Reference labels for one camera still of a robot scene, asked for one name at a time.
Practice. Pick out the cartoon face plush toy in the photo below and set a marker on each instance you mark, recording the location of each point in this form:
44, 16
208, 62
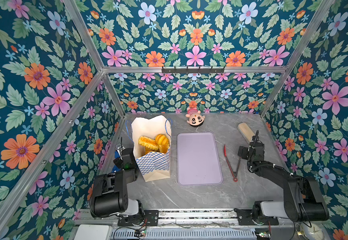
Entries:
195, 119

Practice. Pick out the square toast bread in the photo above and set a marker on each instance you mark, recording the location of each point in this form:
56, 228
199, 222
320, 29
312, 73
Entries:
148, 143

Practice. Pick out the beige sponge block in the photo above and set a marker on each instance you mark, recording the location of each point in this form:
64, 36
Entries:
246, 131

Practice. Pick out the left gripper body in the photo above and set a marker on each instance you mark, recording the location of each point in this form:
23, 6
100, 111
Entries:
117, 163

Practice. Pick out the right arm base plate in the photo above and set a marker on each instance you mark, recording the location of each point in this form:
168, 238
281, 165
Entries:
247, 217

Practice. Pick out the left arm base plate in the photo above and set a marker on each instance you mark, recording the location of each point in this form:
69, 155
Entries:
146, 218

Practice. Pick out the black hook rail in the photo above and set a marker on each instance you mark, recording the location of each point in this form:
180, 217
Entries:
193, 70

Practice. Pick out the white box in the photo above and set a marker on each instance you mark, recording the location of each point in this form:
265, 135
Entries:
93, 232

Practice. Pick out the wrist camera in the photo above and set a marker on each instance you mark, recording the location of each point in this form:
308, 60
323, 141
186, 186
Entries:
255, 139
119, 150

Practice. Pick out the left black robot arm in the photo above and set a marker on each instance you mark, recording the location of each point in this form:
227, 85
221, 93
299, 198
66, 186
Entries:
110, 195

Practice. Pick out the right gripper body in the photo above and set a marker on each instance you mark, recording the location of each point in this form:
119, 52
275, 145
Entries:
245, 154

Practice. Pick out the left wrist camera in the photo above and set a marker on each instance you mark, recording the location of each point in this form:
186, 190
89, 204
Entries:
119, 150

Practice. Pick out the lavender tray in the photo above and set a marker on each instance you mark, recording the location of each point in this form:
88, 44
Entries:
198, 160

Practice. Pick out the small croissant bread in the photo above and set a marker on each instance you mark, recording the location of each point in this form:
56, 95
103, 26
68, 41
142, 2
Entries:
162, 140

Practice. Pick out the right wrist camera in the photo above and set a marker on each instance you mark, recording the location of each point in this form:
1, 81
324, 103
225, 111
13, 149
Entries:
255, 139

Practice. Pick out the red silicone tongs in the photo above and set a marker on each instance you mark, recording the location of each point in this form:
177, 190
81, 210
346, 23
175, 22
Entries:
233, 172

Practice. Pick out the yellow oval bread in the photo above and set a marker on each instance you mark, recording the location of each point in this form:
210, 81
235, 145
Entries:
163, 148

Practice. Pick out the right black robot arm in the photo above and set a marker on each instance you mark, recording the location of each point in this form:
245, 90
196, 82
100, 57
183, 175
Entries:
302, 198

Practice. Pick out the analog clock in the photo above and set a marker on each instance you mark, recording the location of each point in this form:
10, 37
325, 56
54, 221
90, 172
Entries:
310, 231

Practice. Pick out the checkered paper bag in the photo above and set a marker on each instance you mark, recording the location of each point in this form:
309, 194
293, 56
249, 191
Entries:
152, 165

